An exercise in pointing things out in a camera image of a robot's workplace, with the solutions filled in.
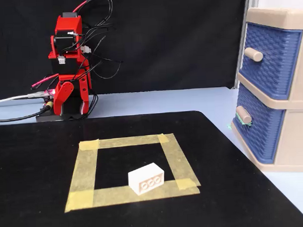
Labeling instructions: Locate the beige plastic drawer cabinet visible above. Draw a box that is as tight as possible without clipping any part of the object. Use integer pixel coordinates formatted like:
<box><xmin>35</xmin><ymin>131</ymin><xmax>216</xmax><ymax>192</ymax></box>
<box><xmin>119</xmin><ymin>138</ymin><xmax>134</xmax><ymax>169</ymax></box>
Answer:
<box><xmin>226</xmin><ymin>5</ymin><xmax>303</xmax><ymax>175</ymax></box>

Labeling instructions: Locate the pink controller board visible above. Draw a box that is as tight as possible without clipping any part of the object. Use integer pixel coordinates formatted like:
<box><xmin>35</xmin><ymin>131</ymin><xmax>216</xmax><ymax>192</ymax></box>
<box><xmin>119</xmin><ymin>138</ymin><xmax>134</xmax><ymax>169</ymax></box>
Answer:
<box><xmin>42</xmin><ymin>89</ymin><xmax>57</xmax><ymax>101</ymax></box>

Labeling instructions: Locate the white toy brick cube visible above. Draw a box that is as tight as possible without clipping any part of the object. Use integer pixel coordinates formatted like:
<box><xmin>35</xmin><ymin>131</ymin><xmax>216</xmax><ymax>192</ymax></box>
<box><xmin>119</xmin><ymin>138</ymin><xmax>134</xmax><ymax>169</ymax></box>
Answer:
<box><xmin>127</xmin><ymin>162</ymin><xmax>166</xmax><ymax>196</ymax></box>

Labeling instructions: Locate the black base wire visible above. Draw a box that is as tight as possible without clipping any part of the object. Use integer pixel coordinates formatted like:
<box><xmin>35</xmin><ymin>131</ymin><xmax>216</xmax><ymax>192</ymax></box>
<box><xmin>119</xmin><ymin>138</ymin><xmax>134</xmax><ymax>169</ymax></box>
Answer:
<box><xmin>78</xmin><ymin>93</ymin><xmax>100</xmax><ymax>119</ymax></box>

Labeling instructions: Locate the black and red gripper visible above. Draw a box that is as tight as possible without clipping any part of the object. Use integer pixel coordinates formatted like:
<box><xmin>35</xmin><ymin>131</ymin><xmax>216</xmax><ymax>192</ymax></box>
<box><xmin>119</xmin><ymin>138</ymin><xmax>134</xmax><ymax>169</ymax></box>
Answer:
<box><xmin>49</xmin><ymin>56</ymin><xmax>93</xmax><ymax>116</ymax></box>

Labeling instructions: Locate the blue drawer with taped knob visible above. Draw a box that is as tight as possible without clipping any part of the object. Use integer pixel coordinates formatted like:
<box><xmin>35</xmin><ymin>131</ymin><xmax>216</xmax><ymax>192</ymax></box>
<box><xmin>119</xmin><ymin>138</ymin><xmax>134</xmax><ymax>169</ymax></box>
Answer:
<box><xmin>231</xmin><ymin>83</ymin><xmax>288</xmax><ymax>165</ymax></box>

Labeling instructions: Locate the black backdrop curtain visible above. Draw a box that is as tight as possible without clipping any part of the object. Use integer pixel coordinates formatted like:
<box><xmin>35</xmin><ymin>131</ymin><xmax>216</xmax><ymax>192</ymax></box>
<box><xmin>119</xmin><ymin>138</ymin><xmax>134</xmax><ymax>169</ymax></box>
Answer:
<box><xmin>0</xmin><ymin>0</ymin><xmax>251</xmax><ymax>100</ymax></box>

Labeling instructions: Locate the black table mat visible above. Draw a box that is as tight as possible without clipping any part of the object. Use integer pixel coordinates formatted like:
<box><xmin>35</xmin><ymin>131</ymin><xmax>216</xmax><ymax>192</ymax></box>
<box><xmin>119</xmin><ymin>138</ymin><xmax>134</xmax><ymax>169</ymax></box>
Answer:
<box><xmin>0</xmin><ymin>107</ymin><xmax>303</xmax><ymax>227</ymax></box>

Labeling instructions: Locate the red sleeved cable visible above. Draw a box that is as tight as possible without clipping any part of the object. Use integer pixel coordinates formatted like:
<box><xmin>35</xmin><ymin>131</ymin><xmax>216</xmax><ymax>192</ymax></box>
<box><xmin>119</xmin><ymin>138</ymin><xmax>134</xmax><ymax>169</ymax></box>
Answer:
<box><xmin>72</xmin><ymin>0</ymin><xmax>101</xmax><ymax>13</ymax></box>

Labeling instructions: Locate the white USB cable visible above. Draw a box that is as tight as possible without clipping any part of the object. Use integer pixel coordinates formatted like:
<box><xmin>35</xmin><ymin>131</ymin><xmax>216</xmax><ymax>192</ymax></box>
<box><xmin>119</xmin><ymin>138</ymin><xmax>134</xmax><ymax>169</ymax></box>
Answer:
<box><xmin>0</xmin><ymin>91</ymin><xmax>46</xmax><ymax>105</ymax></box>

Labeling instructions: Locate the black power cable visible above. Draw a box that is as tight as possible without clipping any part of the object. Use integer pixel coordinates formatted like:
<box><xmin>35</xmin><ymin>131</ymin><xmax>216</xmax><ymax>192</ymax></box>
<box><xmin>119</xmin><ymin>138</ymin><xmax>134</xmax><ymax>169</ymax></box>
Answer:
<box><xmin>0</xmin><ymin>101</ymin><xmax>55</xmax><ymax>123</ymax></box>

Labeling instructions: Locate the green tape on knob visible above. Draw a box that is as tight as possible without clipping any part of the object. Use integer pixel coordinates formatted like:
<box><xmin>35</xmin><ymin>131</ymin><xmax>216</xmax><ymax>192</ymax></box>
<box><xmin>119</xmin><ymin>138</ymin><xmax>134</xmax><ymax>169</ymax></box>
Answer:
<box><xmin>235</xmin><ymin>112</ymin><xmax>253</xmax><ymax>127</ymax></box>

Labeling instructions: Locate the black servo wire bundle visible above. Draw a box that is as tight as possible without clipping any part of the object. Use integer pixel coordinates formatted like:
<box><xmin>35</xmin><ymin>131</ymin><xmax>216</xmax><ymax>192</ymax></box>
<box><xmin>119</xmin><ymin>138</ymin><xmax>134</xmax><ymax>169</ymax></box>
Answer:
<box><xmin>60</xmin><ymin>0</ymin><xmax>125</xmax><ymax>82</ymax></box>

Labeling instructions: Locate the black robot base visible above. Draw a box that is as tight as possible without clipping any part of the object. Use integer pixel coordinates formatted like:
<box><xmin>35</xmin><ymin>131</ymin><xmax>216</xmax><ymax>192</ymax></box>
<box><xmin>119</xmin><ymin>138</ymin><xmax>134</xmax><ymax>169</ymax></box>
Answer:
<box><xmin>35</xmin><ymin>95</ymin><xmax>91</xmax><ymax>122</ymax></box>

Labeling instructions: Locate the yellow masking tape strip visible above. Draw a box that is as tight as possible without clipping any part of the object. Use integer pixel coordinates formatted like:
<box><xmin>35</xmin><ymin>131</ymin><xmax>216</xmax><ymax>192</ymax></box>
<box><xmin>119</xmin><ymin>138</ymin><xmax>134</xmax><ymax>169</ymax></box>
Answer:
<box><xmin>63</xmin><ymin>178</ymin><xmax>202</xmax><ymax>213</ymax></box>
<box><xmin>79</xmin><ymin>133</ymin><xmax>176</xmax><ymax>151</ymax></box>
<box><xmin>62</xmin><ymin>139</ymin><xmax>102</xmax><ymax>213</ymax></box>
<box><xmin>157</xmin><ymin>132</ymin><xmax>202</xmax><ymax>191</ymax></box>

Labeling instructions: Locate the pink sleeved wire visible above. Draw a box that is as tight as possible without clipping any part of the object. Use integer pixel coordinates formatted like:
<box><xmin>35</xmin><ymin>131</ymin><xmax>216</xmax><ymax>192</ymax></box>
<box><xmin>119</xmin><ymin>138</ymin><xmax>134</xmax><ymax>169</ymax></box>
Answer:
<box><xmin>31</xmin><ymin>73</ymin><xmax>60</xmax><ymax>88</ymax></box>

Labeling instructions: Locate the blue drawer with plain knob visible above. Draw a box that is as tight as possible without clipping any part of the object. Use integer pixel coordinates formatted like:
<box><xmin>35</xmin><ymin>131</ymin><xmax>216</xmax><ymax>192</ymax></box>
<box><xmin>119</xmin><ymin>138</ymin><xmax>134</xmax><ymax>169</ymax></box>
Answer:
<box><xmin>237</xmin><ymin>20</ymin><xmax>303</xmax><ymax>102</ymax></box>

